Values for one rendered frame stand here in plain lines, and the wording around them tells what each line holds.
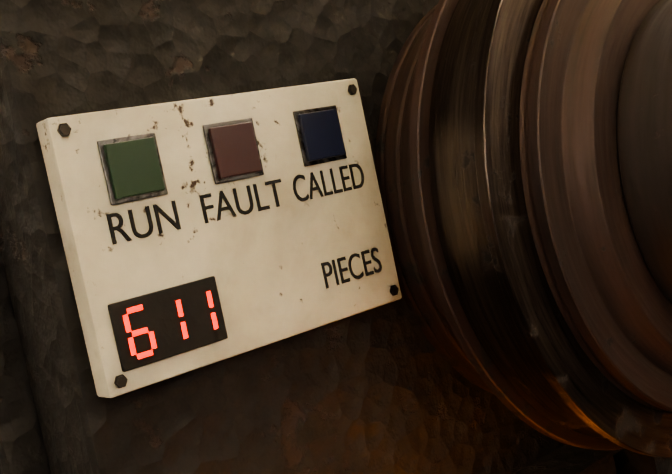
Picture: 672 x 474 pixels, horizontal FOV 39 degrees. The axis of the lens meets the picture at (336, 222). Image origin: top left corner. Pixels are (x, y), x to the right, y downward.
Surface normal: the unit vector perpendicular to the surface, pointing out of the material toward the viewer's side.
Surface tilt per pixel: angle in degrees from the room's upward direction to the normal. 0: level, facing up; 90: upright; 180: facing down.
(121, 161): 90
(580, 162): 81
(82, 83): 90
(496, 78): 90
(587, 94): 66
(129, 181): 90
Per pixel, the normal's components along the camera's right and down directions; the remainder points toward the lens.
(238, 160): 0.63, -0.09
